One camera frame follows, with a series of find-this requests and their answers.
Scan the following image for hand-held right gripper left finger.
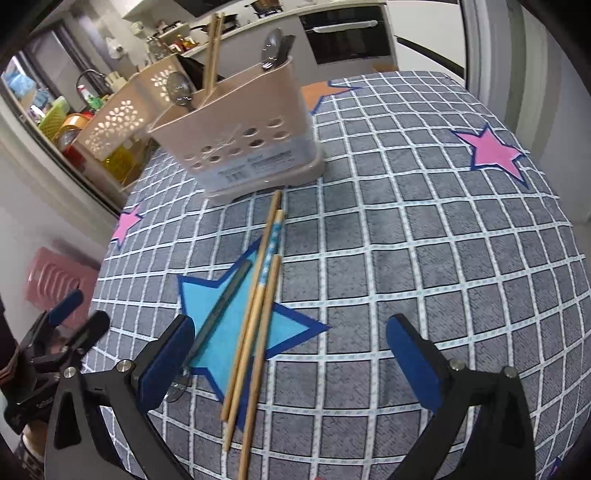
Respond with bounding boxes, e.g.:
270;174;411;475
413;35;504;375
45;315;197;480

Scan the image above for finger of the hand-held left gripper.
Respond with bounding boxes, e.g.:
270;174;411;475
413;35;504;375
18;289;85;356
56;311;112;367

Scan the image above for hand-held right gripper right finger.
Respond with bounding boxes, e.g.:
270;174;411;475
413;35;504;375
385;314;536;480

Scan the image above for blue patterned wooden chopstick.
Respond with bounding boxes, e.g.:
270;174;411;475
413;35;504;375
222;209;284;452

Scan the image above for beige plastic utensil holder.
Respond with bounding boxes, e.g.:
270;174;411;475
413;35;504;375
147;55;326;204

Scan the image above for pink plastic stool stack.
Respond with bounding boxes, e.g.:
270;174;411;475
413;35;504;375
25;247;100;324

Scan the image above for grey checked star tablecloth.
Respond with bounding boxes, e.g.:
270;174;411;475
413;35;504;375
90;69;591;480

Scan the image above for red plastic basin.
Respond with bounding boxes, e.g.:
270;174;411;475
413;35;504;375
60;143;87;172

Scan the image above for yellow translucent container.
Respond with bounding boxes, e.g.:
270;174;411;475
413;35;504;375
104;142;149;186

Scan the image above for round wooden boards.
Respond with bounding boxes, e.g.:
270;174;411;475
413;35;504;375
60;113;92;140

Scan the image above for green plastic basket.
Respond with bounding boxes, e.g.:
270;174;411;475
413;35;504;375
39;99;73;136

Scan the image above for beige tiered basket cart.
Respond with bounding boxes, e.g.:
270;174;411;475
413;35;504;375
73;53;185;185

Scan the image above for blue plastic bag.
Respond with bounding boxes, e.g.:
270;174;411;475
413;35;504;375
4;68;52;110

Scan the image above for metal kitchen faucet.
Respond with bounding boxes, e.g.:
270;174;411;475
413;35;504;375
76;69;110;89

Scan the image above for black hanging cloth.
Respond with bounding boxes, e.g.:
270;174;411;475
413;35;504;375
178;48;211;90

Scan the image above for spice rack with bottles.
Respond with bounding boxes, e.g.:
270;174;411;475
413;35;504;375
168;34;198;54

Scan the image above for grey kitchen counter cabinet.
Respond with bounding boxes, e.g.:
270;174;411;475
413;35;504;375
178;0;398;70

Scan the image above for black built-in oven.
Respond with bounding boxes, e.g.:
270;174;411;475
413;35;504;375
298;4;393;66

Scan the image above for white refrigerator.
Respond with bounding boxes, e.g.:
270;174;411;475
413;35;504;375
387;0;467;75

